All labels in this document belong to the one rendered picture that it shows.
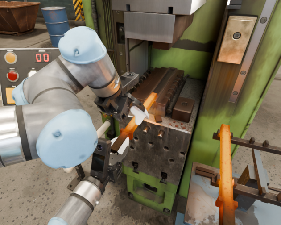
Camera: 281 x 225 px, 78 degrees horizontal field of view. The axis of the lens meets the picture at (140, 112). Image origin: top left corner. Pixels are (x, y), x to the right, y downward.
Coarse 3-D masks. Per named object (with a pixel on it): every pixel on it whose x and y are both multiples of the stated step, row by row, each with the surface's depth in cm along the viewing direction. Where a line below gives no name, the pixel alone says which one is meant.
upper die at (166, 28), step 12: (132, 12) 64; (144, 12) 63; (132, 24) 66; (144, 24) 65; (156, 24) 63; (168, 24) 61; (180, 24) 69; (132, 36) 69; (144, 36) 67; (156, 36) 65; (168, 36) 64
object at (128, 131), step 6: (150, 96) 84; (156, 96) 86; (150, 102) 80; (132, 120) 70; (126, 126) 67; (132, 126) 67; (120, 132) 65; (126, 132) 63; (132, 132) 64; (120, 138) 61; (114, 144) 59; (120, 144) 59; (114, 150) 57
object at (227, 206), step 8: (224, 128) 68; (224, 136) 65; (224, 144) 62; (224, 152) 59; (224, 160) 56; (224, 168) 54; (224, 176) 52; (224, 184) 50; (224, 192) 48; (232, 192) 48; (216, 200) 48; (224, 200) 46; (232, 200) 46; (224, 208) 43; (232, 208) 43; (224, 216) 42; (232, 216) 42; (224, 224) 41; (232, 224) 41
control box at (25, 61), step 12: (0, 48) 82; (12, 48) 82; (24, 48) 82; (36, 48) 83; (48, 48) 83; (0, 60) 83; (24, 60) 83; (36, 60) 83; (0, 72) 83; (24, 72) 84; (0, 84) 84; (12, 84) 84
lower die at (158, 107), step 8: (152, 72) 112; (160, 72) 110; (176, 72) 110; (144, 80) 104; (152, 80) 101; (160, 80) 99; (168, 80) 99; (176, 80) 101; (144, 88) 94; (152, 88) 94; (168, 88) 94; (136, 96) 89; (144, 96) 88; (160, 96) 87; (168, 96) 87; (152, 104) 85; (160, 104) 83; (168, 104) 88; (152, 112) 88; (160, 112) 86
